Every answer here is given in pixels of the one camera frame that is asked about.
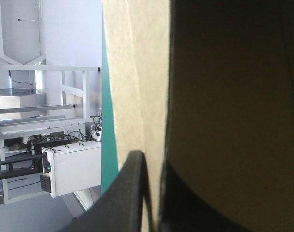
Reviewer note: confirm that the white metal frame table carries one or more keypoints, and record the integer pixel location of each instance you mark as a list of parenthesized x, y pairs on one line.
[(40, 101)]

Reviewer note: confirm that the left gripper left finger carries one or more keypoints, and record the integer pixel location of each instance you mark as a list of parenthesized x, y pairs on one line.
[(122, 203)]

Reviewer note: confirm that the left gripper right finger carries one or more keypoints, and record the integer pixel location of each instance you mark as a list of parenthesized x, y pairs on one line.
[(183, 205)]

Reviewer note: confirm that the white equipment cabinet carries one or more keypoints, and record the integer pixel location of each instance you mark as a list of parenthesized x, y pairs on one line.
[(72, 166)]

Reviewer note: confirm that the brown cardboard box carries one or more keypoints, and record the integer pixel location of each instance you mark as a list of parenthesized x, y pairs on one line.
[(210, 96)]

